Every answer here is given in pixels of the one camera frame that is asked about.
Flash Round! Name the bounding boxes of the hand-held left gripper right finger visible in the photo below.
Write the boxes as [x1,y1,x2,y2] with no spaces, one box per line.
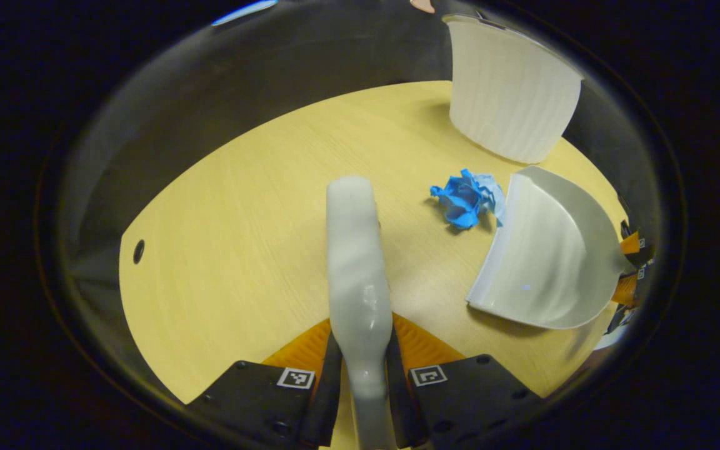
[386,312,545,449]

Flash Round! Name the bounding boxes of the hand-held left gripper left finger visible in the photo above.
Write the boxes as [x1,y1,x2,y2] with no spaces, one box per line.
[185,317,343,448]

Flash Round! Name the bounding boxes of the white dustpan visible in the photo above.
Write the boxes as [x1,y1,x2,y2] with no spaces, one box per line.
[466,165,637,330]

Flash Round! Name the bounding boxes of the small white broom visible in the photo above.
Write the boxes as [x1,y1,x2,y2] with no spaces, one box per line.
[326,176,396,450]

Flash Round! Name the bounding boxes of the blue paper trash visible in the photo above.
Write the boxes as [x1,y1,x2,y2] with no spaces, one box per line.
[429,169,506,230]

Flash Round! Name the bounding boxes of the white garbage bin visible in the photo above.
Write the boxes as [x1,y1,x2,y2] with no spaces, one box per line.
[442,14,584,164]

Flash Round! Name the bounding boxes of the wooden desktop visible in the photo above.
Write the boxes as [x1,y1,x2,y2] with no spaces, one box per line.
[119,80,633,450]

